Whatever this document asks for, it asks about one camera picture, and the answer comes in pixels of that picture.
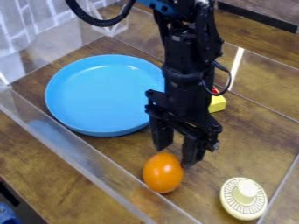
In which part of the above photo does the black cable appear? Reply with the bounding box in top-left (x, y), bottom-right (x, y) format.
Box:
top-left (200, 60), bottom-right (232, 96)

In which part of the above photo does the clear acrylic enclosure wall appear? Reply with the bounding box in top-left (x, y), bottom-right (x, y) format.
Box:
top-left (0, 0), bottom-right (299, 224)

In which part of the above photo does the blue round tray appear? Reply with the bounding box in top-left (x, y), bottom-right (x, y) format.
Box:
top-left (43, 54), bottom-right (164, 137)

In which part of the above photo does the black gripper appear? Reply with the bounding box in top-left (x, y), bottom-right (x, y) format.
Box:
top-left (145, 66), bottom-right (221, 168)

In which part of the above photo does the black corrugated cable conduit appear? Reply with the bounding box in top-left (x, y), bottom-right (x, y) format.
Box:
top-left (63, 0), bottom-right (137, 28)

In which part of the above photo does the cream round lid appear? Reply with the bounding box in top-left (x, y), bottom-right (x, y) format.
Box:
top-left (218, 177), bottom-right (266, 221)

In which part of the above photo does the orange ball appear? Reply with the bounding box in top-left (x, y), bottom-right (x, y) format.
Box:
top-left (142, 152), bottom-right (182, 193)

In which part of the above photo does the yellow butter box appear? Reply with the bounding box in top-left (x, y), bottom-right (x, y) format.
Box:
top-left (208, 87), bottom-right (226, 113)

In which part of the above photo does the blue object at corner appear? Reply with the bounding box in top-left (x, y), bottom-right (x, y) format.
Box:
top-left (0, 203), bottom-right (18, 224)

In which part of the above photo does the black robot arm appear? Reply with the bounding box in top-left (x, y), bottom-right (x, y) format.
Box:
top-left (136, 0), bottom-right (222, 168)

